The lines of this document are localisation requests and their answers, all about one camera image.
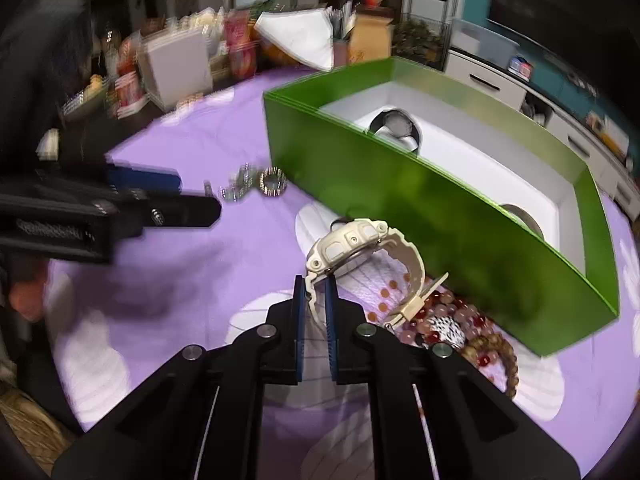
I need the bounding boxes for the black television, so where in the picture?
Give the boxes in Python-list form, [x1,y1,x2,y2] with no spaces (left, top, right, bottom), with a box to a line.
[487,0,640,93]

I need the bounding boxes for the pink desk container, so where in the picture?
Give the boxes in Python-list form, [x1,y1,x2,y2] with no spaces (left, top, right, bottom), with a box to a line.
[331,40,354,69]

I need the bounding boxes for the white cardboard box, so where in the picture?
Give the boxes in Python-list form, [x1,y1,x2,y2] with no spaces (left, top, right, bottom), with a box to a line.
[136,27,216,112]

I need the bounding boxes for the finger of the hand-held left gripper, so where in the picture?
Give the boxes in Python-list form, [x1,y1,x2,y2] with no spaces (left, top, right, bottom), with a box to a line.
[106,163,182,194]
[112,194,224,239]

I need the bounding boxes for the green cardboard box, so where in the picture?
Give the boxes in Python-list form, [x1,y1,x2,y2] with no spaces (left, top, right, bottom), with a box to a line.
[263,56,621,358]

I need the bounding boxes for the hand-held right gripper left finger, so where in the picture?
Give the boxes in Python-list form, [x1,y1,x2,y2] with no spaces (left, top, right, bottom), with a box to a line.
[50,275,307,480]

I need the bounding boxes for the tan wooden bead bracelet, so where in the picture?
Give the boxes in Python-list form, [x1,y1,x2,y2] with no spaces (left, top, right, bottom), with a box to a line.
[462,334,522,402]

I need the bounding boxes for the white television cabinet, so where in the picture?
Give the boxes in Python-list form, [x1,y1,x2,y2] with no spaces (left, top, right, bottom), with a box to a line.
[444,49,640,213]

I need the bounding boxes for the large potted plant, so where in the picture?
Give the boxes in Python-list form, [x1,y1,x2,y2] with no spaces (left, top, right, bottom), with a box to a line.
[394,17,447,70]

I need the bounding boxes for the clear plastic storage box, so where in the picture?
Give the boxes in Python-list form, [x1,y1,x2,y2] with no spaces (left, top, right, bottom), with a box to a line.
[451,17,521,69]

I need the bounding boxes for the white paper fan sheet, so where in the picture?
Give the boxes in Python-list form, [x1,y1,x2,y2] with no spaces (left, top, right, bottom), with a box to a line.
[254,6,335,72]

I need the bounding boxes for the orange bottle with brown lid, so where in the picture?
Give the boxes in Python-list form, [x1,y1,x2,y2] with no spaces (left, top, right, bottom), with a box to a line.
[349,7,394,66]

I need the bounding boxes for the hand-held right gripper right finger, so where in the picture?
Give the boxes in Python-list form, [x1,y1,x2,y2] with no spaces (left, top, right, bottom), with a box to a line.
[324,277,583,480]

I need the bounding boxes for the reddish brown bead bracelet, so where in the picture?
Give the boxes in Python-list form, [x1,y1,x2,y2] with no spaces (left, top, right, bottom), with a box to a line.
[400,287,497,363]

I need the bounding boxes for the beige wrist watch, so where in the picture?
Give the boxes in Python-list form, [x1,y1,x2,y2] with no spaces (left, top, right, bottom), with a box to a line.
[305,217,450,332]

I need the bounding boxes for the black bangle in box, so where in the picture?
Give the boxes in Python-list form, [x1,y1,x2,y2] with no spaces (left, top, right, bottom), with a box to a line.
[369,107,424,154]

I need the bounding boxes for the person's left hand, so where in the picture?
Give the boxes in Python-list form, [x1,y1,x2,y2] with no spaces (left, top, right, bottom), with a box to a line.
[7,264,49,324]

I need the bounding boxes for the red snack packets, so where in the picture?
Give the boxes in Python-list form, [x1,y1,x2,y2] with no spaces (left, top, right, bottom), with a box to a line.
[222,12,259,79]

